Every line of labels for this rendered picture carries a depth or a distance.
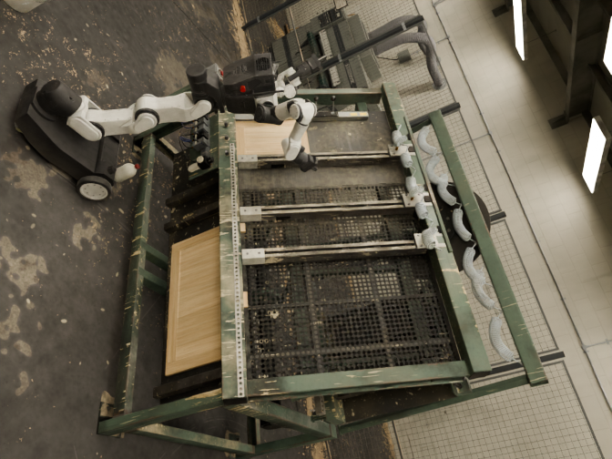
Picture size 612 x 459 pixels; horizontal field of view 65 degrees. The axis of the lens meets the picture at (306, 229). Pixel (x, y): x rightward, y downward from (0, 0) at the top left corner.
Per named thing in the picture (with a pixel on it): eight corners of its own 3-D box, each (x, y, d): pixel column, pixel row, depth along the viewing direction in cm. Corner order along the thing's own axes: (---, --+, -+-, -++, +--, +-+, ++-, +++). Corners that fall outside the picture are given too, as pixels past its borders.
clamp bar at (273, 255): (241, 252, 274) (240, 229, 255) (439, 241, 289) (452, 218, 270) (242, 268, 269) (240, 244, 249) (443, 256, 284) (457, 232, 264)
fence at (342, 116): (235, 118, 338) (235, 114, 335) (366, 116, 350) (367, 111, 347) (235, 123, 335) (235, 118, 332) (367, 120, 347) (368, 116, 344)
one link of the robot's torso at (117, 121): (72, 129, 279) (150, 111, 274) (77, 106, 290) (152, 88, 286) (87, 147, 292) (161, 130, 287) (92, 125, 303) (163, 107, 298)
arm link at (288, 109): (314, 93, 250) (289, 103, 268) (295, 95, 242) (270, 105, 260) (318, 115, 252) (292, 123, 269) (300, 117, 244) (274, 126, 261)
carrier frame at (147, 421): (133, 136, 373) (222, 90, 347) (232, 220, 479) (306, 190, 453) (96, 433, 249) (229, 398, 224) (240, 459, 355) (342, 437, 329)
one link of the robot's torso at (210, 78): (184, 77, 262) (216, 74, 263) (185, 63, 270) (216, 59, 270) (197, 116, 286) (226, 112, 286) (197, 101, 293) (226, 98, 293)
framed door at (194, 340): (174, 246, 327) (171, 245, 326) (241, 219, 310) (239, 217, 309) (168, 376, 277) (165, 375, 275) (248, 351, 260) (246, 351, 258)
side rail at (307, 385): (247, 386, 237) (247, 379, 228) (457, 367, 251) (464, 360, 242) (248, 402, 233) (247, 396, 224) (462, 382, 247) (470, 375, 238)
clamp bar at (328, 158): (238, 160, 315) (236, 133, 296) (411, 154, 330) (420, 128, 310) (238, 171, 309) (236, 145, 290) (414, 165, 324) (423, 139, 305)
